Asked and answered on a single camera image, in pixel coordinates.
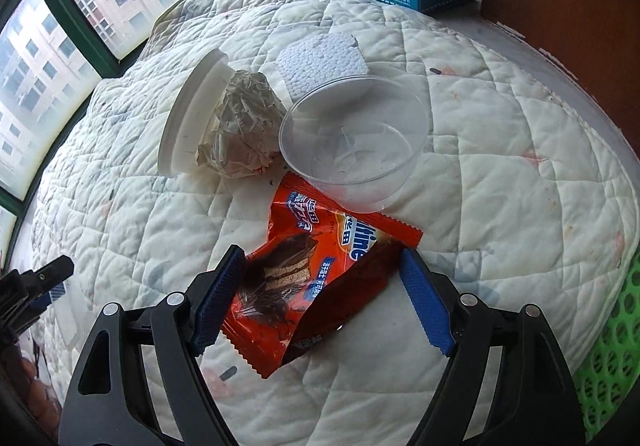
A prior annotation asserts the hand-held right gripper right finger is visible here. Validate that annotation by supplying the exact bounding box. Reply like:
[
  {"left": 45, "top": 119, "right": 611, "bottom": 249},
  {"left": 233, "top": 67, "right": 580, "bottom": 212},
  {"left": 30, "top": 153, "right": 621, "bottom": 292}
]
[{"left": 400, "top": 249, "right": 586, "bottom": 446}]

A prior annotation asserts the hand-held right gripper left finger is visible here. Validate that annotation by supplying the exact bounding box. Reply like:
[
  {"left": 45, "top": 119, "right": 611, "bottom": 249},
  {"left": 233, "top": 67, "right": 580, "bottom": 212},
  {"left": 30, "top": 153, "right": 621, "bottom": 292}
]
[{"left": 59, "top": 245, "right": 246, "bottom": 446}]

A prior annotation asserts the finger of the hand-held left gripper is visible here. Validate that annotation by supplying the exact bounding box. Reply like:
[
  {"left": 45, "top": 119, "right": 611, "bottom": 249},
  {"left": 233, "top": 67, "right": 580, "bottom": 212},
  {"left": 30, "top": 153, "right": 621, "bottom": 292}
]
[
  {"left": 22, "top": 259, "right": 75, "bottom": 291},
  {"left": 15, "top": 283, "right": 68, "bottom": 322}
]

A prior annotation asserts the red snack wrapper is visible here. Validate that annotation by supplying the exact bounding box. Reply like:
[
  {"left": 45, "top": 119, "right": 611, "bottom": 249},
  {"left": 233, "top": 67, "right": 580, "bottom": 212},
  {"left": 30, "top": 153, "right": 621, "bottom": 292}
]
[{"left": 220, "top": 171, "right": 423, "bottom": 379}]

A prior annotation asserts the green plastic basket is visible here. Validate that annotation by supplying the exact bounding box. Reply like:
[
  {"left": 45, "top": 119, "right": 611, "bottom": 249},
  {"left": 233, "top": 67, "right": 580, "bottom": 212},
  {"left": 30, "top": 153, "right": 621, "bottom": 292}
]
[{"left": 572, "top": 253, "right": 640, "bottom": 439}]

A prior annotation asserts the white quilted mat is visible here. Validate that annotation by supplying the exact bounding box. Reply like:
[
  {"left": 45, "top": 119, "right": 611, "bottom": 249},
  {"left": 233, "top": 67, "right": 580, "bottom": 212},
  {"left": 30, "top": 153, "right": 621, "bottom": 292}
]
[{"left": 30, "top": 0, "right": 636, "bottom": 446}]

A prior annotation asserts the clear round plastic cup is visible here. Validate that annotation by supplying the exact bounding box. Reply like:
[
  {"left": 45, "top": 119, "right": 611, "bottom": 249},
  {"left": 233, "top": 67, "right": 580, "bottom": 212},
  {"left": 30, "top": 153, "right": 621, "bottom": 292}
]
[{"left": 278, "top": 74, "right": 430, "bottom": 213}]

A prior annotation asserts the crumpled clear plastic wrap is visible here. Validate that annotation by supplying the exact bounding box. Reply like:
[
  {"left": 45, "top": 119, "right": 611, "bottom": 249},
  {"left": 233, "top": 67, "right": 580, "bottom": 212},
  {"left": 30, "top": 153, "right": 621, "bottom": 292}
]
[{"left": 196, "top": 70, "right": 283, "bottom": 179}]

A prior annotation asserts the white round lid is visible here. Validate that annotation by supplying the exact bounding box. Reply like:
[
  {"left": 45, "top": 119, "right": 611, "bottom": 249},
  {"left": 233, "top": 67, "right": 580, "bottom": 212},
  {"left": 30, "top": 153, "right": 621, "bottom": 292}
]
[{"left": 157, "top": 50, "right": 233, "bottom": 175}]

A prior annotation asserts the white styrofoam piece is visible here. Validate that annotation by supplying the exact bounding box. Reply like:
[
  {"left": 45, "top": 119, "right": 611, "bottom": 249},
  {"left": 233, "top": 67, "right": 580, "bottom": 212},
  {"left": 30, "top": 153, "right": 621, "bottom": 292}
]
[{"left": 276, "top": 31, "right": 371, "bottom": 102}]

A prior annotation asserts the brown wooden cabinet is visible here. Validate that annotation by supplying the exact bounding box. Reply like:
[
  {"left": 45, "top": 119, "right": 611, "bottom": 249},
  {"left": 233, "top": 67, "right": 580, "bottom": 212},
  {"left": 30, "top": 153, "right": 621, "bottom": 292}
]
[{"left": 480, "top": 0, "right": 640, "bottom": 147}]

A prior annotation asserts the green window frame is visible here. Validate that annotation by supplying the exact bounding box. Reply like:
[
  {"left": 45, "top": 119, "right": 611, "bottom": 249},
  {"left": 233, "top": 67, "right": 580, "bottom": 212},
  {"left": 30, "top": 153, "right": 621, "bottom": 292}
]
[{"left": 0, "top": 0, "right": 321, "bottom": 227}]

